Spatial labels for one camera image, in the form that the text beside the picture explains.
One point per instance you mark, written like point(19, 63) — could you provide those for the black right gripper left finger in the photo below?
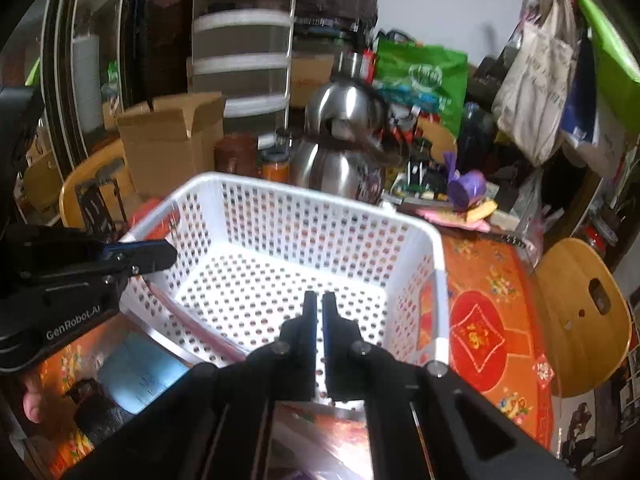
point(286, 369)

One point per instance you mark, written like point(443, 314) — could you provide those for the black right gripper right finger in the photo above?
point(356, 369)

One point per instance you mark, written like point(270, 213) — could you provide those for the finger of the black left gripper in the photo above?
point(138, 258)

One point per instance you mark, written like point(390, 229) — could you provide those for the dark knitted work glove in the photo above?
point(96, 415)

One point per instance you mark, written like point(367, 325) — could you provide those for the person's left hand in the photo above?
point(34, 401)

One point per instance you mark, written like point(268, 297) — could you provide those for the black folding phone stand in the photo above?
point(97, 218)

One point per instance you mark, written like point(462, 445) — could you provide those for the wooden chair left side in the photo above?
point(67, 201)

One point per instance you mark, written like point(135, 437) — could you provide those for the wooden chair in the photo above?
point(584, 317)
point(67, 201)

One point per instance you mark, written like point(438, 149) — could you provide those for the light blue wet wipes pack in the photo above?
point(137, 372)

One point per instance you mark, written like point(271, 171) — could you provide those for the white perforated plastic basket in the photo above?
point(248, 250)

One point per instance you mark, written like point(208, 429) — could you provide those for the open cardboard box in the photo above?
point(171, 140)

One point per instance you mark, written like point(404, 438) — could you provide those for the dark brown ceramic jar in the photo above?
point(237, 154)

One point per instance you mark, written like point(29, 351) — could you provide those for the orange lidded jar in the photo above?
point(275, 165)

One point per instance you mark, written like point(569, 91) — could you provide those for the stainless steel kettle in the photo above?
point(347, 144)

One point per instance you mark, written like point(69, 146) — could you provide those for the wooden chair right side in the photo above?
point(584, 317)

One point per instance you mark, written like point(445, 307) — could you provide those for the white plastic drawer unit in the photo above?
point(243, 49)

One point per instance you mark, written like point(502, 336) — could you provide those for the green shopping bag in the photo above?
point(430, 78)

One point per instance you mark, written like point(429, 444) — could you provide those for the beige canvas tote bag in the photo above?
point(531, 100)

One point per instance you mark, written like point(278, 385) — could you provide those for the lime green hanging bag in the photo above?
point(617, 70)

